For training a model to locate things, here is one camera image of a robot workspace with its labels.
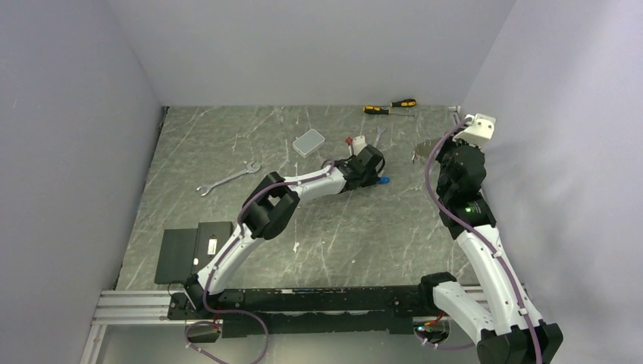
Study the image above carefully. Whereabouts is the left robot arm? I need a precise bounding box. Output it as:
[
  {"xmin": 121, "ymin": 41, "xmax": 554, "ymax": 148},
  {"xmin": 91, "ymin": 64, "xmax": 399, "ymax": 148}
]
[{"xmin": 183, "ymin": 144, "xmax": 385, "ymax": 319}]

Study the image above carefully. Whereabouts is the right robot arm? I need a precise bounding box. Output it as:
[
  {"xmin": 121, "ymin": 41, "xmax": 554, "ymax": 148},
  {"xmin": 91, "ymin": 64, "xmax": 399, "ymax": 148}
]
[{"xmin": 417, "ymin": 140, "xmax": 563, "ymax": 363}]

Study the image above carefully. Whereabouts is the small silver wrench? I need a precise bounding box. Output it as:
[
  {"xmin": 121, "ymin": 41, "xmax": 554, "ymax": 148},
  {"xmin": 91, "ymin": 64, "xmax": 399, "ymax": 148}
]
[{"xmin": 372, "ymin": 126, "xmax": 387, "ymax": 147}]

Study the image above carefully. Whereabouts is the clear plastic box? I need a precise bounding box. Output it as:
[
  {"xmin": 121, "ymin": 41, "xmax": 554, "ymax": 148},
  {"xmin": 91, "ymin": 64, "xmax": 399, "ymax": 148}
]
[{"xmin": 292, "ymin": 129, "xmax": 325, "ymax": 158}]

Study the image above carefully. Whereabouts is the lower yellow black screwdriver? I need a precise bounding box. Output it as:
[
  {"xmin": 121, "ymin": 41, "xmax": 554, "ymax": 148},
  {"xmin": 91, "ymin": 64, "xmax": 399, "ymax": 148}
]
[{"xmin": 362, "ymin": 105, "xmax": 412, "ymax": 117}]

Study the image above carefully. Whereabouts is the yellow black screwdriver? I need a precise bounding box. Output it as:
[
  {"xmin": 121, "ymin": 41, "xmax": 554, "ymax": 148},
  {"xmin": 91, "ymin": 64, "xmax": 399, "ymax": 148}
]
[
  {"xmin": 390, "ymin": 99, "xmax": 417, "ymax": 108},
  {"xmin": 362, "ymin": 105, "xmax": 412, "ymax": 117}
]

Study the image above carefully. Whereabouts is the upper yellow black screwdriver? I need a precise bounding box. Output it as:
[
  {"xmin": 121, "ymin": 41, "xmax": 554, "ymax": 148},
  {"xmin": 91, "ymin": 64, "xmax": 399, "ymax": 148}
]
[{"xmin": 390, "ymin": 99, "xmax": 417, "ymax": 108}]

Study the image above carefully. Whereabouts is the large silver wrench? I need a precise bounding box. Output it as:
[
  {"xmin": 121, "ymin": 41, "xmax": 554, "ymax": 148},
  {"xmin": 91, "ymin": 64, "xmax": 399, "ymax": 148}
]
[{"xmin": 195, "ymin": 160, "xmax": 262, "ymax": 196}]

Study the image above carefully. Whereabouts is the black plate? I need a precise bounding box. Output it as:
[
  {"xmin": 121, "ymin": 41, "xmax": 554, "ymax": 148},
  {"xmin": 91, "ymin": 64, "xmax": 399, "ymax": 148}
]
[{"xmin": 154, "ymin": 221, "xmax": 234, "ymax": 285}]

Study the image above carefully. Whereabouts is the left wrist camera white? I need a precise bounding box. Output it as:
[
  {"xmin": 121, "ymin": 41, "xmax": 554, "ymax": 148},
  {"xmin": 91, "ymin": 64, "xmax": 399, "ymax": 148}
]
[{"xmin": 345, "ymin": 135, "xmax": 367, "ymax": 155}]

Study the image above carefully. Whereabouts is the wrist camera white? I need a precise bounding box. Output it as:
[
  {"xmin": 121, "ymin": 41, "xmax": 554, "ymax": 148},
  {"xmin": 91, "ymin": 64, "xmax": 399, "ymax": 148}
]
[
  {"xmin": 452, "ymin": 113, "xmax": 497, "ymax": 149},
  {"xmin": 345, "ymin": 135, "xmax": 367, "ymax": 155}
]

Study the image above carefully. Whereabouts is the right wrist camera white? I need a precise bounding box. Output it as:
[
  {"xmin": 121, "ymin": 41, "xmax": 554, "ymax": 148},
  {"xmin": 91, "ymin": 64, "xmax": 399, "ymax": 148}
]
[{"xmin": 452, "ymin": 113, "xmax": 497, "ymax": 149}]

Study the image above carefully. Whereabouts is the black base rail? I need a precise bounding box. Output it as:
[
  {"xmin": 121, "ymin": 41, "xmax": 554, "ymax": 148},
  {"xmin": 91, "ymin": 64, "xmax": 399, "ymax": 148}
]
[{"xmin": 167, "ymin": 285, "xmax": 441, "ymax": 338}]

